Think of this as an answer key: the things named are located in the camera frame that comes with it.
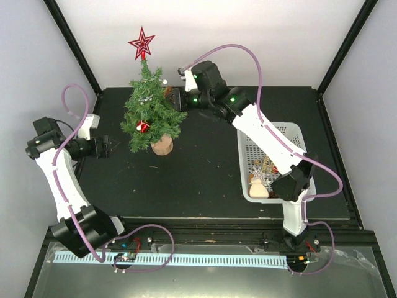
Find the brown pine cone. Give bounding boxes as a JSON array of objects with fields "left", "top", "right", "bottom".
[
  {"left": 269, "top": 191, "right": 278, "bottom": 199},
  {"left": 164, "top": 86, "right": 173, "bottom": 100}
]

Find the small green christmas tree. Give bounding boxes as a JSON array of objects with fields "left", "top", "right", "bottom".
[{"left": 120, "top": 59, "right": 187, "bottom": 153}]

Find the red glitter star ornament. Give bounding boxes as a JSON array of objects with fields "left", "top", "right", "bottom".
[{"left": 128, "top": 27, "right": 155, "bottom": 60}]

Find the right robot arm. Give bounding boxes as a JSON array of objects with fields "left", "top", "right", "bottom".
[{"left": 166, "top": 61, "right": 314, "bottom": 250}]

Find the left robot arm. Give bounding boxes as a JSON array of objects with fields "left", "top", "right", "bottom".
[{"left": 25, "top": 114, "right": 133, "bottom": 258}]

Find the brown tree base pot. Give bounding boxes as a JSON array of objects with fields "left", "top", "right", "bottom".
[{"left": 151, "top": 134, "right": 173, "bottom": 156}]

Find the silver star ornament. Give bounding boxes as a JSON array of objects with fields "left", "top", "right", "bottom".
[{"left": 249, "top": 166, "right": 270, "bottom": 186}]

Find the wooden snowman ornament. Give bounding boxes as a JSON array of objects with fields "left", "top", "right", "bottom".
[{"left": 249, "top": 178, "right": 269, "bottom": 199}]

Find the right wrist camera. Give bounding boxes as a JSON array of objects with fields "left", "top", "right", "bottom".
[{"left": 177, "top": 67, "right": 197, "bottom": 93}]

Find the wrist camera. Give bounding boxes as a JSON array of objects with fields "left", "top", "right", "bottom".
[
  {"left": 78, "top": 114, "right": 100, "bottom": 140},
  {"left": 177, "top": 67, "right": 197, "bottom": 93}
]

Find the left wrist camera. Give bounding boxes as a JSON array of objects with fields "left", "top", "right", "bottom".
[{"left": 78, "top": 114, "right": 100, "bottom": 140}]

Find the white slotted cable duct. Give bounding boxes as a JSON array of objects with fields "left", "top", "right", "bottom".
[{"left": 52, "top": 250, "right": 288, "bottom": 269}]

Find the black corner frame post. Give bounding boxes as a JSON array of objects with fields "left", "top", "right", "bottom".
[{"left": 43, "top": 0, "right": 102, "bottom": 96}]

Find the right black corner post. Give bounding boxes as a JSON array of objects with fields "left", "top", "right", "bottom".
[{"left": 317, "top": 0, "right": 378, "bottom": 96}]

